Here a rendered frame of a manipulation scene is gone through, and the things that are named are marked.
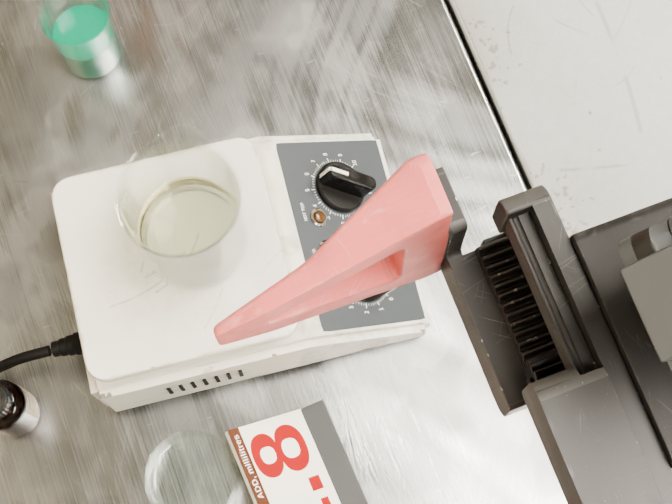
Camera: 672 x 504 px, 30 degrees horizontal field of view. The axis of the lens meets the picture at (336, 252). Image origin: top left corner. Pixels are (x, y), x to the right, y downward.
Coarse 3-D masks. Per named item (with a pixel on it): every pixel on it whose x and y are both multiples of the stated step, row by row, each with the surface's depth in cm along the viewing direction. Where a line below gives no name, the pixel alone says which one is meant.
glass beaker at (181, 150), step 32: (192, 128) 63; (128, 160) 63; (160, 160) 65; (192, 160) 66; (224, 160) 63; (128, 192) 64; (128, 224) 63; (160, 256) 62; (192, 256) 62; (224, 256) 65; (192, 288) 69
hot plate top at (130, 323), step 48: (240, 144) 71; (96, 192) 71; (96, 240) 70; (96, 288) 69; (144, 288) 69; (240, 288) 69; (96, 336) 69; (144, 336) 69; (192, 336) 69; (288, 336) 69
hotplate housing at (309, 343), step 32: (384, 160) 78; (288, 224) 72; (288, 256) 72; (416, 320) 74; (64, 352) 74; (256, 352) 71; (288, 352) 71; (320, 352) 73; (352, 352) 76; (96, 384) 70; (128, 384) 70; (160, 384) 70; (192, 384) 72; (224, 384) 75
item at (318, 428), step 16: (320, 400) 76; (288, 416) 75; (304, 416) 76; (320, 416) 76; (304, 432) 75; (320, 432) 76; (336, 432) 76; (320, 448) 75; (336, 448) 75; (240, 464) 71; (320, 464) 75; (336, 464) 75; (336, 480) 75; (352, 480) 75; (336, 496) 75; (352, 496) 75
